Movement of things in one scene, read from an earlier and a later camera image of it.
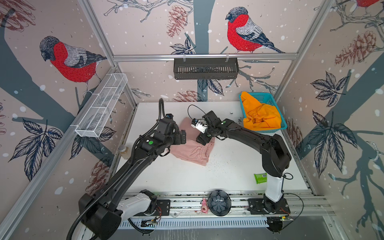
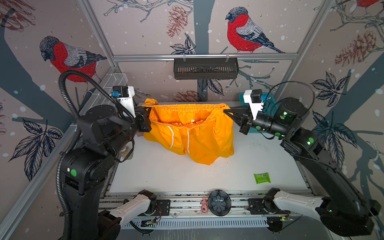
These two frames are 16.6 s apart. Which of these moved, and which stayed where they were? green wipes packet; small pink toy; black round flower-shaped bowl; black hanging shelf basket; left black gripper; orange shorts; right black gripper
Moved: orange shorts; right black gripper; left black gripper
Stayed: black hanging shelf basket; small pink toy; black round flower-shaped bowl; green wipes packet
